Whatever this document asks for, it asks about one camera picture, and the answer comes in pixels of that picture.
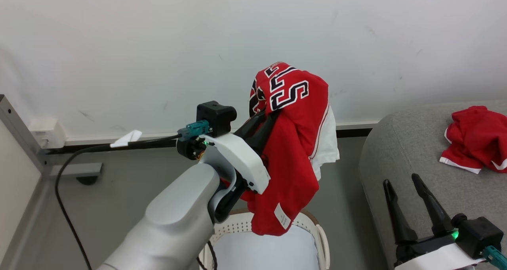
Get grey fabric sofa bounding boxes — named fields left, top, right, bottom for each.
left=358, top=100, right=507, bottom=270

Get teal cable connector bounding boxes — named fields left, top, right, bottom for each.
left=177, top=120, right=210, bottom=140
left=481, top=245, right=507, bottom=270

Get white laundry basket brown rim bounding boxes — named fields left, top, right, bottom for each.
left=198, top=209, right=331, bottom=270

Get white and black baseboard strip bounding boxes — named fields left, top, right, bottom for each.
left=47, top=121, right=381, bottom=155

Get grey metal frame profile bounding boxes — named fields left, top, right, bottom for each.
left=0, top=94, right=103, bottom=178

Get white wall socket box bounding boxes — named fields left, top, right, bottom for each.
left=29, top=118, right=67, bottom=149

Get teal right cable connector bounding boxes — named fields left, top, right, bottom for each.
left=481, top=245, right=507, bottom=270

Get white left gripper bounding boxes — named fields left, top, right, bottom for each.
left=201, top=111, right=280, bottom=224

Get red jersey with numbers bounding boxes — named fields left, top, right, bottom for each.
left=240, top=61, right=340, bottom=237

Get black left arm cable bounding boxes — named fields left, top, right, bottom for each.
left=55, top=134, right=183, bottom=270

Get red shorts with white trim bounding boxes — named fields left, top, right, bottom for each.
left=439, top=105, right=507, bottom=174

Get white cable tag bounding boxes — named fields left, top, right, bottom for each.
left=110, top=130, right=143, bottom=148

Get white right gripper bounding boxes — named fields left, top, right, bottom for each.
left=383, top=173, right=488, bottom=270

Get teal left cable connector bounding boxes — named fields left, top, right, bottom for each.
left=177, top=120, right=210, bottom=140

